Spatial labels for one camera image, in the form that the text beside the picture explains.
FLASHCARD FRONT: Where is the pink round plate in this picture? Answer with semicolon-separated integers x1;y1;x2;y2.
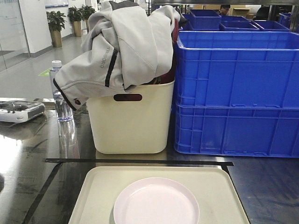
113;177;200;224

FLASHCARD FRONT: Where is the cream plastic tray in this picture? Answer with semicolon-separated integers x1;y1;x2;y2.
70;166;249;224

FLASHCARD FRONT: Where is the cream plastic basket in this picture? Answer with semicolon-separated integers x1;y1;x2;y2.
87;82;174;154

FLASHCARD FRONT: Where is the lower large blue crate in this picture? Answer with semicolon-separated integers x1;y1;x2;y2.
174;105;299;158

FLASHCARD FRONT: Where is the large blue crate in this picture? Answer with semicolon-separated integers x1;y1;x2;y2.
174;105;299;158
175;31;299;108

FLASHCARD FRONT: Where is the grey jacket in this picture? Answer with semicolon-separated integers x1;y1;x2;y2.
54;0;180;110

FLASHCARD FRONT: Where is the upper large blue crate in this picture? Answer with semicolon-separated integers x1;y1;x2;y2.
175;31;299;108

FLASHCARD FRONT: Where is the clear water bottle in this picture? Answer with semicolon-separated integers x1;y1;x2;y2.
49;60;73;121

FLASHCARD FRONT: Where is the blue bin in background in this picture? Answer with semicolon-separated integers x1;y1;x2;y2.
190;9;221;31

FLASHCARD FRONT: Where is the potted plant gold pot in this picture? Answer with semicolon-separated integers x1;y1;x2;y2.
46;11;66;48
67;7;82;37

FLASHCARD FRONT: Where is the person in background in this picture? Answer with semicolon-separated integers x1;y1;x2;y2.
219;5;231;16

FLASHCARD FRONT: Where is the white grey remote controller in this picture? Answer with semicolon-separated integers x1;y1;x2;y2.
0;100;45;123

